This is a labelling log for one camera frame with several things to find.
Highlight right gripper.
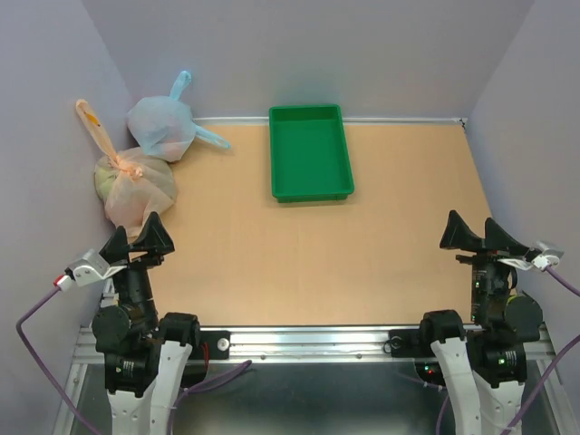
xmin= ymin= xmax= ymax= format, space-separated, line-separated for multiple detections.
xmin=439 ymin=207 xmax=528 ymax=323

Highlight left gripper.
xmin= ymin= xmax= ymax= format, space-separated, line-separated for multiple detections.
xmin=101 ymin=208 xmax=175 ymax=324

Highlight orange plastic bag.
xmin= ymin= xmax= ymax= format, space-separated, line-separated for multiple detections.
xmin=75 ymin=99 xmax=177 ymax=237

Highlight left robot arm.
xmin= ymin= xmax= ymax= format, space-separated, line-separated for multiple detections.
xmin=92 ymin=212 xmax=202 ymax=434

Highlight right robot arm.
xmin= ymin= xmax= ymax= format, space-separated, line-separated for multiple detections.
xmin=417 ymin=210 xmax=543 ymax=434

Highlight blue plastic bag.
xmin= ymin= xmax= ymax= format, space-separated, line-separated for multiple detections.
xmin=126 ymin=71 xmax=231 ymax=162

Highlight green plastic tray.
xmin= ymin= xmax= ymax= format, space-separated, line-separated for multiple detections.
xmin=268 ymin=104 xmax=354 ymax=203

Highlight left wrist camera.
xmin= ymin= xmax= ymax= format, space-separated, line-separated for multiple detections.
xmin=53 ymin=249 xmax=126 ymax=292

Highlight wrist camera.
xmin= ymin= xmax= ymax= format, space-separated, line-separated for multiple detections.
xmin=53 ymin=249 xmax=126 ymax=292
xmin=498 ymin=240 xmax=565 ymax=272

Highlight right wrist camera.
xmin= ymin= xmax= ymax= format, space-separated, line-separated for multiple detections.
xmin=498 ymin=240 xmax=565 ymax=272

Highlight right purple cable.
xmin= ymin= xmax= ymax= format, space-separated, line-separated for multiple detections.
xmin=434 ymin=266 xmax=580 ymax=435

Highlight purple cable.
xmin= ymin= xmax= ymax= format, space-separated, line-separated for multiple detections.
xmin=15 ymin=285 xmax=255 ymax=435
xmin=434 ymin=266 xmax=580 ymax=435

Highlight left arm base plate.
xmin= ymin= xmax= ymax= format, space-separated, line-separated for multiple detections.
xmin=188 ymin=329 xmax=231 ymax=362

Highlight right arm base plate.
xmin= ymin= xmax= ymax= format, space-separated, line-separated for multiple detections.
xmin=383 ymin=328 xmax=430 ymax=358

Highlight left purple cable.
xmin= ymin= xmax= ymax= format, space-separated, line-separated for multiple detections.
xmin=15 ymin=285 xmax=255 ymax=435

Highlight aluminium mounting rail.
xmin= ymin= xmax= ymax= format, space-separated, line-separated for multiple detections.
xmin=72 ymin=324 xmax=556 ymax=363

